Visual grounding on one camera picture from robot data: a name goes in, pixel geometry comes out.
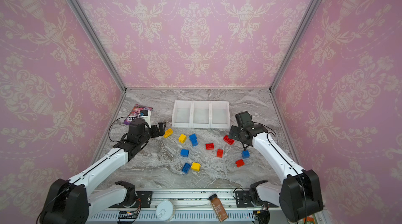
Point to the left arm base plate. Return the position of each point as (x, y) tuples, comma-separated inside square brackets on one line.
[(144, 199)]

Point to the red arch lego brick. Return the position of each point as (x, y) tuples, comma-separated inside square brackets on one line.
[(228, 140)]

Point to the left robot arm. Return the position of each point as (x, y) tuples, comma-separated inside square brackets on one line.
[(74, 201)]

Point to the purple candy bag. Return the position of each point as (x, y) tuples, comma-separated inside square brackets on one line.
[(135, 113)]

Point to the yellow lego bottom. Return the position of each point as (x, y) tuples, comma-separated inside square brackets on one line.
[(195, 166)]

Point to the white bin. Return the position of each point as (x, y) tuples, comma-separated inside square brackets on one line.
[(220, 115), (200, 117), (182, 114)]

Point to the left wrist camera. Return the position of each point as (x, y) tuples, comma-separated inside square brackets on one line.
[(145, 114)]

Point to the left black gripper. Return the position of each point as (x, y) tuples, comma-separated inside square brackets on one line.
[(162, 130)]

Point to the blue square lego brick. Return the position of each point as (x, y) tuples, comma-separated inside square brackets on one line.
[(193, 136)]

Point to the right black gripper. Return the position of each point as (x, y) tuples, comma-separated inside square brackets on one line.
[(234, 133)]

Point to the yellow square lego brick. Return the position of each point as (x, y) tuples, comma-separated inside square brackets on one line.
[(182, 138)]

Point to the spice jar brown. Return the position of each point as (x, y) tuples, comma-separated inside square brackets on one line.
[(218, 208)]

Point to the blue lego bottom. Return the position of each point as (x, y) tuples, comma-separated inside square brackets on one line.
[(186, 168)]

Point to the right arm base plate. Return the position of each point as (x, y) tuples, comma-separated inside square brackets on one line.
[(247, 199)]

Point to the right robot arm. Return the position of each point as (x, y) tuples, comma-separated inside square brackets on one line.
[(299, 194)]

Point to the blue long lego brick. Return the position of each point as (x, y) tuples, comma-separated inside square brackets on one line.
[(194, 142)]

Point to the blue lego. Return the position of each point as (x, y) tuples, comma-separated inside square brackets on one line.
[(184, 153), (245, 154), (186, 168)]

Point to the red lego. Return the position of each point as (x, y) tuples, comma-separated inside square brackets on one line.
[(240, 163), (220, 153)]

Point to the white round disc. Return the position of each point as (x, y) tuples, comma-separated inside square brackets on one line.
[(165, 211)]

